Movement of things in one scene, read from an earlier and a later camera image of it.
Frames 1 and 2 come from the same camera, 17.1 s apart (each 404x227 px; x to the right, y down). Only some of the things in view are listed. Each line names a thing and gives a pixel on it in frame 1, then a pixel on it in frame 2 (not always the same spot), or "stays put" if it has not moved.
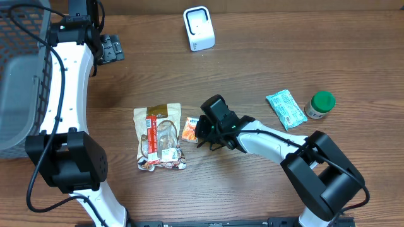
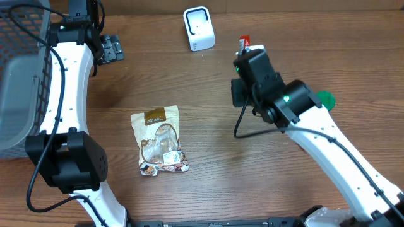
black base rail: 286,222 stays put
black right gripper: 204,132 → 238,96
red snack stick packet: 151,126 → 245,41
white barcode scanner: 200,28 stays put
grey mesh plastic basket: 25,73 stays put
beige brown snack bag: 170,151 stays put
